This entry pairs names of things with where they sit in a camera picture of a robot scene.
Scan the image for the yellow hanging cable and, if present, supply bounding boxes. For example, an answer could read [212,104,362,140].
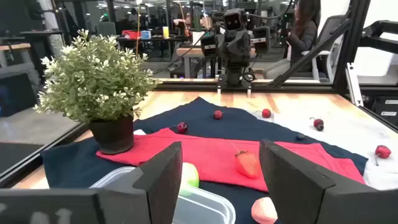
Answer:
[135,0,142,58]
[178,1,190,37]

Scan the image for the green plant in black pot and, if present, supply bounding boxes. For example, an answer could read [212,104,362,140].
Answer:
[33,29,161,156]

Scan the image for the pink toy peach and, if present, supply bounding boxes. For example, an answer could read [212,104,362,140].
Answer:
[251,197,279,224]

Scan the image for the red cherry with long stem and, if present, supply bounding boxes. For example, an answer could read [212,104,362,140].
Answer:
[309,116,325,132]

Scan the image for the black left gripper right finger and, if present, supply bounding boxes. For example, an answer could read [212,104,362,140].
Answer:
[259,139,398,224]

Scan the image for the clear plastic tupperware container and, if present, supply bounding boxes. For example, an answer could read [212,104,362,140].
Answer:
[89,166,236,224]

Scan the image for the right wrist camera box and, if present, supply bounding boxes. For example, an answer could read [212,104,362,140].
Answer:
[223,8,247,32]

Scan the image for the dark office table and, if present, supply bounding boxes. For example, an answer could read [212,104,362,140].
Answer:
[117,34,189,62]

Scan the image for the white metal bracket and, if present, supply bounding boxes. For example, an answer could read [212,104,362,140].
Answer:
[345,62,364,107]

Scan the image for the red cloth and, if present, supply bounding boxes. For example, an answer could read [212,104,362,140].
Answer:
[95,127,367,193]

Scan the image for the red box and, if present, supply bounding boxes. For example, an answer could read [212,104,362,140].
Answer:
[121,29,141,40]

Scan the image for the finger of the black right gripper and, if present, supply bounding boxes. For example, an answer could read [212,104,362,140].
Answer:
[235,26,271,63]
[200,32,236,63]

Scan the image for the black box with white labels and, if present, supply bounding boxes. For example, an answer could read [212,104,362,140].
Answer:
[371,95,398,127]

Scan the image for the person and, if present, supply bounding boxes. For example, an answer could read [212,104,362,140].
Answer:
[264,0,323,80]

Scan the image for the navy blue cloth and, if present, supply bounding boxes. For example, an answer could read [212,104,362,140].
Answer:
[40,96,369,224]

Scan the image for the light grey cloth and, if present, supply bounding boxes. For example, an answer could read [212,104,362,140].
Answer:
[248,105,398,191]

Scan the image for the grey mesh office chair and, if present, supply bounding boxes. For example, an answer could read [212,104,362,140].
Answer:
[300,14,351,82]

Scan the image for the white cup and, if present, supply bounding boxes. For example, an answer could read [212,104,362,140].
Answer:
[192,30,206,47]

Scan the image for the red toy strawberry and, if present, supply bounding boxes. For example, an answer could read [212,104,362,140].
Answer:
[374,144,392,167]
[231,142,261,180]

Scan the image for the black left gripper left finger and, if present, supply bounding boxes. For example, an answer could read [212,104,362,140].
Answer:
[0,141,183,224]

